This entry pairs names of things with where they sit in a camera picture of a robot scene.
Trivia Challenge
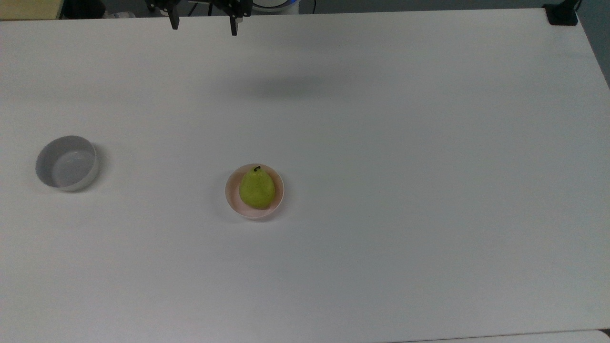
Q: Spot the green pear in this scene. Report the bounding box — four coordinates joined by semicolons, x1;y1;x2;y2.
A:
239;166;276;210

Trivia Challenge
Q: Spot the black background object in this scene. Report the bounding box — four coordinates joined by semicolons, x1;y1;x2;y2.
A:
62;0;106;20

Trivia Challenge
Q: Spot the pink bowl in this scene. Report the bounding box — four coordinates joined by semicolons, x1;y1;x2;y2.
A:
225;163;285;221

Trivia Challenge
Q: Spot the black table clamp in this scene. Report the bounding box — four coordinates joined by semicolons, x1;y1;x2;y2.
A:
543;0;582;26

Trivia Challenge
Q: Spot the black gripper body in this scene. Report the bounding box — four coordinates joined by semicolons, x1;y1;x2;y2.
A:
145;0;253;20

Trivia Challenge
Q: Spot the yellow wooden board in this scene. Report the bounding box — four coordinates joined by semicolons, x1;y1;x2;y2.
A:
0;0;65;21

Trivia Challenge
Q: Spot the grey bowl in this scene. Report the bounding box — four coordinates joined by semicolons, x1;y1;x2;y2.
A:
35;135;100;192

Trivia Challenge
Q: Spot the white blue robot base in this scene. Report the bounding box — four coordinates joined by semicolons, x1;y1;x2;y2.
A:
251;0;301;15

